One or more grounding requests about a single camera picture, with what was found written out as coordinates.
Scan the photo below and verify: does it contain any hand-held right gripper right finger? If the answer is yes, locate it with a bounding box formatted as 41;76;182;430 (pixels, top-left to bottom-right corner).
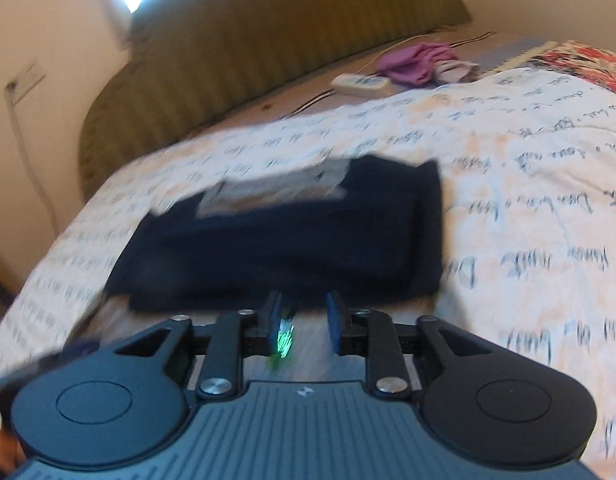
325;291;490;402

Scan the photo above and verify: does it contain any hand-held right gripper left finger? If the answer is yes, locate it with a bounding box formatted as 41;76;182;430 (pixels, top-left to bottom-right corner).
112;291;289;402

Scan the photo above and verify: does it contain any navy and grey sweater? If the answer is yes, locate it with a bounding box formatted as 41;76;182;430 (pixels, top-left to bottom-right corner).
104;156;445;312

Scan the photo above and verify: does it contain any white script printed blanket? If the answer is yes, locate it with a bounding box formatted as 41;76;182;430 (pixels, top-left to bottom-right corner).
0;66;616;480

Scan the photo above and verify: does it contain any white remote control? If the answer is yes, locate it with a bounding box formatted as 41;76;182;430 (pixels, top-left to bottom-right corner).
330;73;391;96

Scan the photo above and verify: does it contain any purple cloth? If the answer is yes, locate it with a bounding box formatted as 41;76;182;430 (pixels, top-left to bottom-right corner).
375;42;456;87

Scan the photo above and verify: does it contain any green padded headboard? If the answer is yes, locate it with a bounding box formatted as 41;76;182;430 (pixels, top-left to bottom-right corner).
78;0;474;201

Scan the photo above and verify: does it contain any grey white cloth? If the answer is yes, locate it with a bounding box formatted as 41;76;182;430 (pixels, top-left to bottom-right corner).
432;57;482;84

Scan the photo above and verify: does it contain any striped bed sheet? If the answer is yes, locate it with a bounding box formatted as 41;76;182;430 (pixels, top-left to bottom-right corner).
258;30;560;122

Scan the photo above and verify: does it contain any red floral cloth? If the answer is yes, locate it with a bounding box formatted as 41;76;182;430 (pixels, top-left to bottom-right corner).
527;40;616;94

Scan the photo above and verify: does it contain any dark wall socket cable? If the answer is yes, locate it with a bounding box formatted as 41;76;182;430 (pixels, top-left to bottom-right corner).
5;86;64;233

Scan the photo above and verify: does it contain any white power strip cable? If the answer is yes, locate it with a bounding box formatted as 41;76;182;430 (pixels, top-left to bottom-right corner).
359;32;441;77

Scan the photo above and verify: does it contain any white wall socket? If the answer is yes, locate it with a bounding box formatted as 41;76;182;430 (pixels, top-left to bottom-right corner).
5;59;47;99

